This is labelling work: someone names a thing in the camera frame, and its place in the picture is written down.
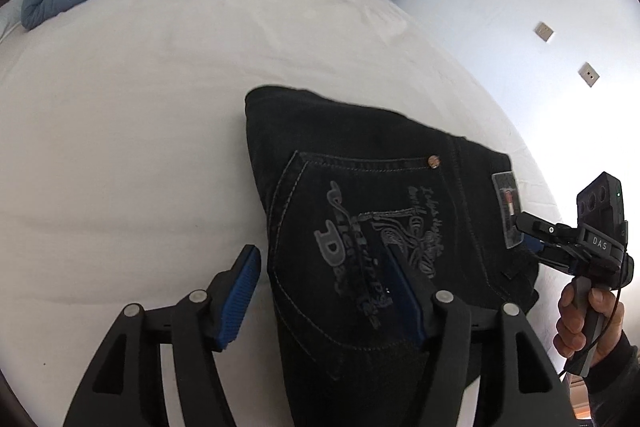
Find black denim pants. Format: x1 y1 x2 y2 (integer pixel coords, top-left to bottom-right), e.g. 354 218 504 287
245 85 543 427

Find person's right forearm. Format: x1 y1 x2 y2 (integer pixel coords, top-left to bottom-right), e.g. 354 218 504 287
582 331 640 427

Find white bed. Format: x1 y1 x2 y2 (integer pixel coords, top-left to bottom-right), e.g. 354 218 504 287
0 0 562 427

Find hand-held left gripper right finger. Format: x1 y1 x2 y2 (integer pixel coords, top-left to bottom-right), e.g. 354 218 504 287
385 246 576 427

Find person's right hand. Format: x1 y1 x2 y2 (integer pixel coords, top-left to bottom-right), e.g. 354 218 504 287
554 279 626 360

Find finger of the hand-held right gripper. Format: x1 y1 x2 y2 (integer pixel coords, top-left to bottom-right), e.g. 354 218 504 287
515 212 583 247
522 234 581 275

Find thin black cable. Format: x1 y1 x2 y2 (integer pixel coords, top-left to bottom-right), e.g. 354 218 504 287
556 284 623 380

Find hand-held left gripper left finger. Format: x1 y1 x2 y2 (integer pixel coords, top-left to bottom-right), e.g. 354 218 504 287
62 244 263 427

